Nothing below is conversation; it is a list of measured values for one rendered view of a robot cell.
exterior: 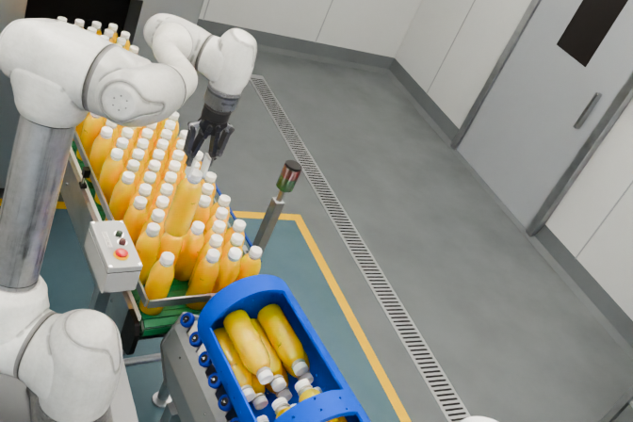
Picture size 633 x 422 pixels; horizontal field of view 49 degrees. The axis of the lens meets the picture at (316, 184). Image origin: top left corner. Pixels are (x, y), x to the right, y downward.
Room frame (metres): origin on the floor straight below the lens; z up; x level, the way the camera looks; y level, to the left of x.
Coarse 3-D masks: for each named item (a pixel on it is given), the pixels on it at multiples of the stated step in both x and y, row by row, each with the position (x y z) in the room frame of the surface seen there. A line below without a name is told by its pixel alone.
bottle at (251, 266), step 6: (246, 258) 1.76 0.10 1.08; (252, 258) 1.75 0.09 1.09; (258, 258) 1.76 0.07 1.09; (240, 264) 1.75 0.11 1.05; (246, 264) 1.75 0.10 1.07; (252, 264) 1.75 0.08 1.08; (258, 264) 1.76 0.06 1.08; (240, 270) 1.74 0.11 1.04; (246, 270) 1.74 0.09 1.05; (252, 270) 1.74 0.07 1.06; (258, 270) 1.76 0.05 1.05; (240, 276) 1.74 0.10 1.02; (246, 276) 1.74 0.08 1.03
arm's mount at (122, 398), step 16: (0, 384) 1.00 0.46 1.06; (16, 384) 1.01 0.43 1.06; (128, 384) 1.14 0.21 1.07; (0, 400) 0.96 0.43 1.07; (16, 400) 0.97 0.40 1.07; (112, 400) 1.07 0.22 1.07; (128, 400) 1.09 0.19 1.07; (0, 416) 0.92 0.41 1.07; (16, 416) 0.94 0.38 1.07; (112, 416) 1.03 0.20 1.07; (128, 416) 1.05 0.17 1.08
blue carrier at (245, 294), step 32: (224, 288) 1.45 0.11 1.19; (256, 288) 1.47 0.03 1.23; (288, 288) 1.56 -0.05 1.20; (288, 320) 1.58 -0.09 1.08; (320, 352) 1.35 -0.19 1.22; (224, 384) 1.28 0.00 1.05; (288, 384) 1.43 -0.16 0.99; (320, 384) 1.41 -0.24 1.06; (256, 416) 1.30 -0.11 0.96; (288, 416) 1.15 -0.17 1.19; (320, 416) 1.15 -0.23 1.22; (352, 416) 1.31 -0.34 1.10
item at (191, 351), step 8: (176, 328) 1.52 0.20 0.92; (184, 328) 1.52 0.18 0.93; (184, 336) 1.49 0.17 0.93; (184, 344) 1.47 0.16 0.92; (192, 352) 1.45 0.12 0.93; (192, 360) 1.43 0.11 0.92; (200, 368) 1.41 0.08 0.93; (208, 368) 1.41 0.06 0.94; (200, 376) 1.39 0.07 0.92; (200, 384) 1.37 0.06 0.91; (208, 392) 1.35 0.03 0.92; (216, 392) 1.34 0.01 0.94; (208, 400) 1.33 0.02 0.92; (216, 400) 1.32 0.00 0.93; (216, 408) 1.31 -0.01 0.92; (216, 416) 1.29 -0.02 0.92; (224, 416) 1.28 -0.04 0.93
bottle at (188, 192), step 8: (184, 184) 1.62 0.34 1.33; (192, 184) 1.63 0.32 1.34; (200, 184) 1.65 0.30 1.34; (176, 192) 1.62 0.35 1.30; (184, 192) 1.61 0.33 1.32; (192, 192) 1.62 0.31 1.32; (200, 192) 1.64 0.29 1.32; (176, 200) 1.61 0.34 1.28; (184, 200) 1.61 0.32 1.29; (192, 200) 1.62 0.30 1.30; (176, 208) 1.61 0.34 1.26; (184, 208) 1.61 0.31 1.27; (192, 208) 1.62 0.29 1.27; (168, 216) 1.62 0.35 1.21; (176, 216) 1.61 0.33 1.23; (184, 216) 1.61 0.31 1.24; (192, 216) 1.64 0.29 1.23; (168, 224) 1.61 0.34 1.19; (176, 224) 1.61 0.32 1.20; (184, 224) 1.62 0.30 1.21; (168, 232) 1.61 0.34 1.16; (176, 232) 1.61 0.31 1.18; (184, 232) 1.62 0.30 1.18
